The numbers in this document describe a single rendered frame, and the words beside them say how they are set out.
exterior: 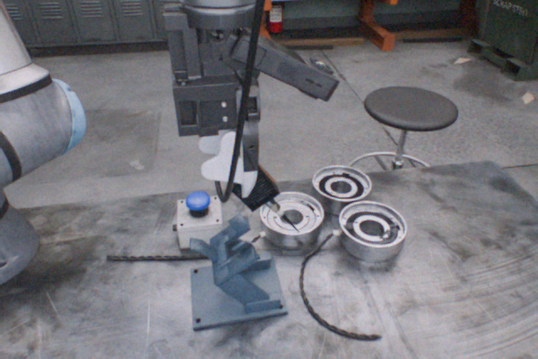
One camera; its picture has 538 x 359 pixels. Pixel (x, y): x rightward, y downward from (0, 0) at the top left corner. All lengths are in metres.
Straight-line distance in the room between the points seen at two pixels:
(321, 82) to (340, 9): 4.20
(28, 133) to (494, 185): 0.82
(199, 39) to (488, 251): 0.56
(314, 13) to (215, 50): 4.15
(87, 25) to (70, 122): 3.28
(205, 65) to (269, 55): 0.06
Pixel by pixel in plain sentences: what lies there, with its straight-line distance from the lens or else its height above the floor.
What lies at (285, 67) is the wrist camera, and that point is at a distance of 0.40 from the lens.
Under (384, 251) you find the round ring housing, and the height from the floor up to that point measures 0.83.
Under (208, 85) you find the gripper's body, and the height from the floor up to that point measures 1.14.
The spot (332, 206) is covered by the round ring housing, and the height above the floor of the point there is 0.82.
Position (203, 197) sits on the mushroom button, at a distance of 0.66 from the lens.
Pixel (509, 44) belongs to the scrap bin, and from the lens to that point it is 3.93.
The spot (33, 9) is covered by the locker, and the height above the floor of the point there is 0.41.
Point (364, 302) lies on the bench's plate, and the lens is 0.63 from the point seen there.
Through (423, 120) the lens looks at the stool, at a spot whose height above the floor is 0.62.
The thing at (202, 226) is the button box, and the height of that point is 0.84.
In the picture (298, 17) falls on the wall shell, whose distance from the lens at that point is 4.50.
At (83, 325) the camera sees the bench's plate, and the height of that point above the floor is 0.80.
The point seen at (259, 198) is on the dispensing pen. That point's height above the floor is 0.98.
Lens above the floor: 1.29
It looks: 34 degrees down
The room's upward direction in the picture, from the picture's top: straight up
